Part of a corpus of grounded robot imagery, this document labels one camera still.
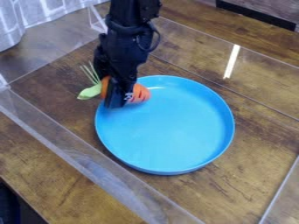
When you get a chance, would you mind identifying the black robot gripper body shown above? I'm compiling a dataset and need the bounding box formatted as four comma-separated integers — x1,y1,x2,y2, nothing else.
93,0,162,81

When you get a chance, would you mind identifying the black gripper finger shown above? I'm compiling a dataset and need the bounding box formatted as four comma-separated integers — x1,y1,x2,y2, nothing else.
93,55,109,79
102,76,136,109

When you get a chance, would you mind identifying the orange toy carrot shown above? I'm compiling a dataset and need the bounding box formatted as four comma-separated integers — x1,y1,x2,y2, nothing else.
77,64,150,104

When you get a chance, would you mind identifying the blue round tray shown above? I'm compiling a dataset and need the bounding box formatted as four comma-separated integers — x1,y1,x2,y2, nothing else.
94,75,234,175

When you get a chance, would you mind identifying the clear acrylic barrier panel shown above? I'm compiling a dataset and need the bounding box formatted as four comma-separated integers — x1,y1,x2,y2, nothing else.
0,74,204,224

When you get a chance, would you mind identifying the white patterned curtain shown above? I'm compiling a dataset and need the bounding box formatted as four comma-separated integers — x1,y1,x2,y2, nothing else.
0,0,108,52

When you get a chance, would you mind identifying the black cable loop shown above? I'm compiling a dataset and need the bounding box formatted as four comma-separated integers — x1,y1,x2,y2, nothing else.
136,21,162,53

